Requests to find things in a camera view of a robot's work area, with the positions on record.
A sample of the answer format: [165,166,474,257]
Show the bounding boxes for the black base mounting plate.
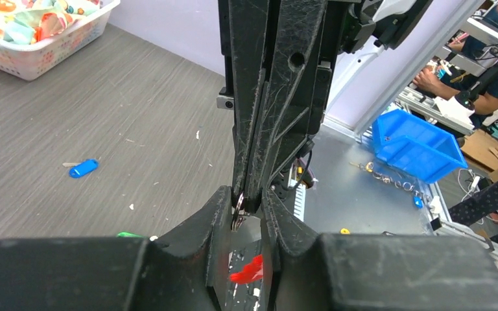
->
[223,171,314,311]

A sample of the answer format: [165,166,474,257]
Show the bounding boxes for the blue plastic bin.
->
[372,109,468,184]

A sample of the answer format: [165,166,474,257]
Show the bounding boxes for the small blue tag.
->
[413,196,423,209]

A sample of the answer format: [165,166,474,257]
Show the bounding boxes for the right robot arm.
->
[218,0,430,214]

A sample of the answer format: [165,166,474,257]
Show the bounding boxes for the person in background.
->
[412,0,498,130]

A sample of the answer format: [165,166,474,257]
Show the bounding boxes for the colourful patterned cloth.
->
[0,0,101,45]

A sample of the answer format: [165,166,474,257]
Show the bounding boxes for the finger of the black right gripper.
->
[219,1,281,204]
[244,1,333,214]

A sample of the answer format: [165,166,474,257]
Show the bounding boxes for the green key tag key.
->
[116,231,158,241]

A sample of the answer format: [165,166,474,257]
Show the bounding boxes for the blue key tag key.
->
[62,159,99,178]

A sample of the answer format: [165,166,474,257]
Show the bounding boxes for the white plastic basket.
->
[0,0,121,81]

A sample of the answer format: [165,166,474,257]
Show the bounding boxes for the chain of keyrings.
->
[348,161,431,203]

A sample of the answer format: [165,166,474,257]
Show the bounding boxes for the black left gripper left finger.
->
[0,186,231,310]

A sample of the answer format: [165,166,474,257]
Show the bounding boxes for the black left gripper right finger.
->
[261,190,498,310]

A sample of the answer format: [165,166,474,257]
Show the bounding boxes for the red key tag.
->
[230,255,263,284]

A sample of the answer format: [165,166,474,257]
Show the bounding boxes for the cardboard box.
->
[461,130,498,182]

